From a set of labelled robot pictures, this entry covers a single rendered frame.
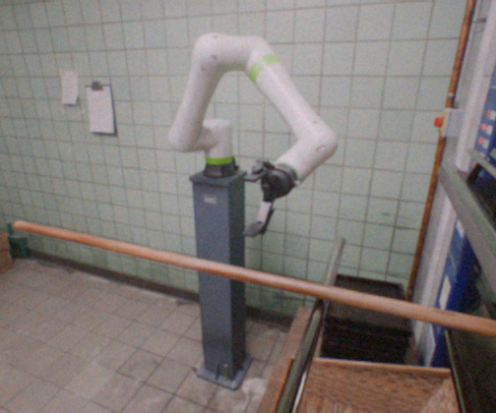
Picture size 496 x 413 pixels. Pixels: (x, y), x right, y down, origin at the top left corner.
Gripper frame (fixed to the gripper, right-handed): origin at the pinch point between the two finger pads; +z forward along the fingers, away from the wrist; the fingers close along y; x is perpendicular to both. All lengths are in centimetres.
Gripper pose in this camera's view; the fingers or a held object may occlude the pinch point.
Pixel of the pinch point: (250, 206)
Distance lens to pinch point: 77.7
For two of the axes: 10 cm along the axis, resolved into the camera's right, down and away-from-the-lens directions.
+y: 0.0, 9.3, 3.6
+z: -3.8, 3.3, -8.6
